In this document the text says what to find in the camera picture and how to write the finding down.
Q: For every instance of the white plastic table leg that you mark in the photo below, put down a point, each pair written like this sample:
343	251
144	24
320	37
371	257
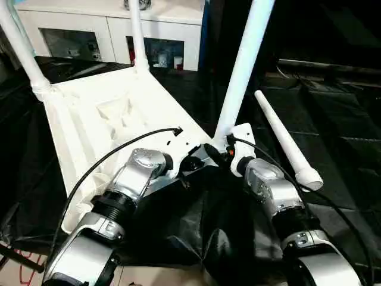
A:
282	134
138	35
247	59
25	53

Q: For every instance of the white display cabinet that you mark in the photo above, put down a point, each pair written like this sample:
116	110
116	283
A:
113	26

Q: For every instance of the red white box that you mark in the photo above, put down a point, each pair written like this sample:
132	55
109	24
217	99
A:
129	50

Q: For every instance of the black silver ornament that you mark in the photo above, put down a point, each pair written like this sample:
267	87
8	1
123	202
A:
146	3

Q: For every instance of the black metal table frame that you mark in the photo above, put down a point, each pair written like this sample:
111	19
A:
18	257

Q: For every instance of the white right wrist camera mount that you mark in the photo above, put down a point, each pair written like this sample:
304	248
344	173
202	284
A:
244	137

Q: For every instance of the black shiny mat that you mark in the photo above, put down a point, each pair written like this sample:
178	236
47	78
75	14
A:
327	134

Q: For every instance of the long black bar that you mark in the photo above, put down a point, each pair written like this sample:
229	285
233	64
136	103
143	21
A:
327	66

